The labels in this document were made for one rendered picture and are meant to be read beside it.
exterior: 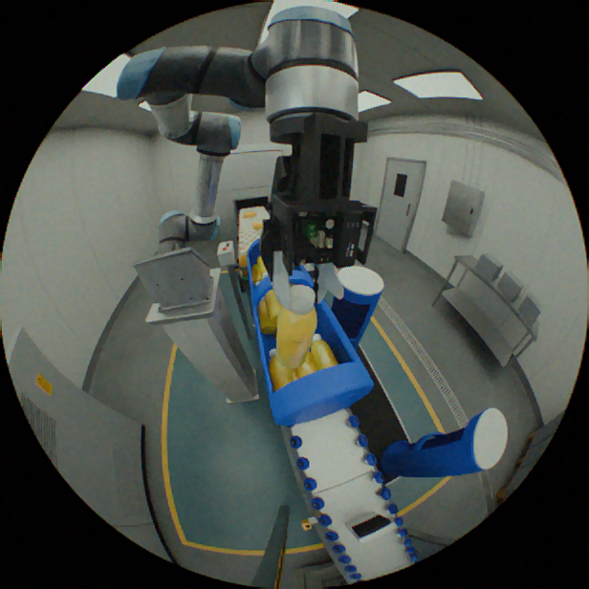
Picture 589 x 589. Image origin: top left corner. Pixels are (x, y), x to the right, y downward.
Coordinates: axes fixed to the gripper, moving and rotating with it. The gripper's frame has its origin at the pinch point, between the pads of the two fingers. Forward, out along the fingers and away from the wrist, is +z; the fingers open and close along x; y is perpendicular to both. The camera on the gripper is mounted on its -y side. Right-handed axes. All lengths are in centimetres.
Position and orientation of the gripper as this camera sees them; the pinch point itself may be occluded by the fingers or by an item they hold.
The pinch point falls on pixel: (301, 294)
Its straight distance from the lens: 24.5
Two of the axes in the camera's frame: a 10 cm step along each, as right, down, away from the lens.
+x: 9.6, -1.8, 2.1
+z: 0.0, 7.6, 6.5
